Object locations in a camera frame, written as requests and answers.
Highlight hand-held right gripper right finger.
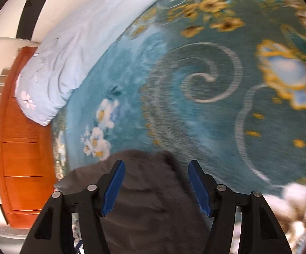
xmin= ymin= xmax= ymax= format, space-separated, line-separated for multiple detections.
xmin=188 ymin=159 xmax=292 ymax=254

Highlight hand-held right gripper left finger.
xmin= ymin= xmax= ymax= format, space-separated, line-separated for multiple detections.
xmin=21 ymin=159 xmax=126 ymax=254

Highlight dark grey pants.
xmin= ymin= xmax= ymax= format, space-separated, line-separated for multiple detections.
xmin=54 ymin=149 xmax=214 ymax=254

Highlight blue floral blanket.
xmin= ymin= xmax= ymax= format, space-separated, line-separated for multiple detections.
xmin=51 ymin=0 xmax=306 ymax=254

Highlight orange wooden headboard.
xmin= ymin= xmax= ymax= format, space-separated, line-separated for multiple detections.
xmin=0 ymin=46 xmax=59 ymax=229

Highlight light blue floral duvet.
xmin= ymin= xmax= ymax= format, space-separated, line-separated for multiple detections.
xmin=14 ymin=0 xmax=193 ymax=127

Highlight white wardrobe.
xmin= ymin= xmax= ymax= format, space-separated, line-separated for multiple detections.
xmin=33 ymin=0 xmax=111 ymax=45

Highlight grey wall strips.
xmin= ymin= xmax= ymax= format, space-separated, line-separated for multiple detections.
xmin=0 ymin=69 xmax=11 ymax=104

